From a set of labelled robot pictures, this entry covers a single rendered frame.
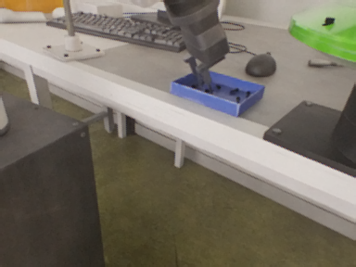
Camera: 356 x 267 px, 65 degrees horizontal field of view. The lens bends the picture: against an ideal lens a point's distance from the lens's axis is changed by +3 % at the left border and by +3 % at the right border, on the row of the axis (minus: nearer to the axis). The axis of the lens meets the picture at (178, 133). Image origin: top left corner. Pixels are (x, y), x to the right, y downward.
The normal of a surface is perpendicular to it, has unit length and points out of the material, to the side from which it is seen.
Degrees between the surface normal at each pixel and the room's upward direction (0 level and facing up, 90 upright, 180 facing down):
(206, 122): 90
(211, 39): 72
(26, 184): 90
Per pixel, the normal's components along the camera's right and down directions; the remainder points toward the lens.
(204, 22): 0.45, 0.62
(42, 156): 0.87, 0.30
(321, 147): 0.06, -0.85
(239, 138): -0.60, 0.39
